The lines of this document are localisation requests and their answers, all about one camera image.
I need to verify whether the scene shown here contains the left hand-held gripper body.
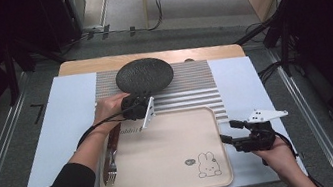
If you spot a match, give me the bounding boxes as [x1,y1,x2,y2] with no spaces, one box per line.
[118,90,160,133]

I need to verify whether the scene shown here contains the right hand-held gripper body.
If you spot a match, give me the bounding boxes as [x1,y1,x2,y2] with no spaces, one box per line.
[229,105,294,156]

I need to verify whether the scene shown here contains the black textured round plate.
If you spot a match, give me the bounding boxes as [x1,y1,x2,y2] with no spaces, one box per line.
[112,53,177,99]

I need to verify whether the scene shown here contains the wooden handled table knife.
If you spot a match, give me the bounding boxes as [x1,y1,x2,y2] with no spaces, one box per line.
[94,122,132,185]

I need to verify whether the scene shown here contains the beige rabbit print tray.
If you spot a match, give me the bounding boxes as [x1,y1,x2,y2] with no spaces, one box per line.
[88,103,237,187]

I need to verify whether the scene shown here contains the wooden handled fork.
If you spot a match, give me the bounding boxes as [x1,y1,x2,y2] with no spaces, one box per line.
[98,138,123,187]

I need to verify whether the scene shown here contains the person's left hand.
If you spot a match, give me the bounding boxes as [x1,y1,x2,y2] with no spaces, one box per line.
[88,91,136,137]

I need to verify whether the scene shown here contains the person's right hand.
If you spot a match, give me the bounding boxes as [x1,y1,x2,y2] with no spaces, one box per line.
[253,134,300,178]

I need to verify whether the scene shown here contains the grey striped placemat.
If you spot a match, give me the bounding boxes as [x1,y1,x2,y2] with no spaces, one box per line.
[85,53,230,143]

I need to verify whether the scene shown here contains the white board sheet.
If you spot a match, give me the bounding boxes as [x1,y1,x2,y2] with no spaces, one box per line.
[0,39,309,187]

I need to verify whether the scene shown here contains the black metal stand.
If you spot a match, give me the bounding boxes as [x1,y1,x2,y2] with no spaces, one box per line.
[229,0,324,85]
[0,25,72,107]

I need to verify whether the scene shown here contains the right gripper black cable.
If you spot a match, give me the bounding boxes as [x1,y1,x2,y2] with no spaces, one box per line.
[256,127,301,167]

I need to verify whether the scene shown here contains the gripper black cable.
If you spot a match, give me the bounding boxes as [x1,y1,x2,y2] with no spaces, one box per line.
[256,127,301,167]
[70,102,146,150]

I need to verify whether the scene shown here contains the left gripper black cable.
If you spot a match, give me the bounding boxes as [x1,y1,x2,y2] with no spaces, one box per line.
[70,102,146,150]

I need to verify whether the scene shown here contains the black floor cables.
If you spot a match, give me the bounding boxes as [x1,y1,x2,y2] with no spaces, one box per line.
[254,59,289,86]

